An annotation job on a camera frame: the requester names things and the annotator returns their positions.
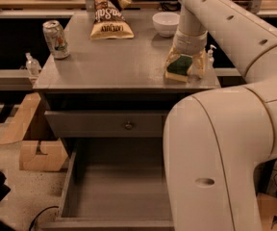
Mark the open grey middle drawer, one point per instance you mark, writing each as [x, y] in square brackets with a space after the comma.
[114, 184]

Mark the white ceramic bowl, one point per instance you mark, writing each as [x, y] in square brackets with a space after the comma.
[166, 23]

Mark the cardboard box bottom right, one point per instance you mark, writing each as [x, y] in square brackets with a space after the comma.
[268, 211]

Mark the grey wooden drawer cabinet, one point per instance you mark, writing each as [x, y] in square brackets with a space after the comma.
[114, 74]

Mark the white pump bottle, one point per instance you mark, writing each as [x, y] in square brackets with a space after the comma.
[210, 54]

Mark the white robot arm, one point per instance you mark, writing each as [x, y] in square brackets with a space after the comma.
[214, 139]

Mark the closed grey top drawer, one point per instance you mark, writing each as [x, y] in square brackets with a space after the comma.
[106, 124]

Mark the round metal drawer knob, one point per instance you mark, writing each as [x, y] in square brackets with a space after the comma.
[128, 125]

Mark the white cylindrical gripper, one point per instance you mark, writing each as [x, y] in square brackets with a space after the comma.
[188, 43]

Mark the clear plastic bottle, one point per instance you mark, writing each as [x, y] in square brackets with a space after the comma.
[32, 65]

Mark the cardboard box on floor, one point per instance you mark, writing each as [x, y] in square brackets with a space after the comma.
[42, 155]

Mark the black office chair base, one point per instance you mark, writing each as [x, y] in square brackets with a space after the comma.
[270, 177]

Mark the brown chip bag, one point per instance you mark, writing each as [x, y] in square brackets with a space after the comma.
[109, 22]

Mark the green and yellow sponge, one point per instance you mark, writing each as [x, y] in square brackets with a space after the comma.
[179, 69]

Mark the green and white soda can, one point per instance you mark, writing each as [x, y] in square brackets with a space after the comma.
[55, 39]

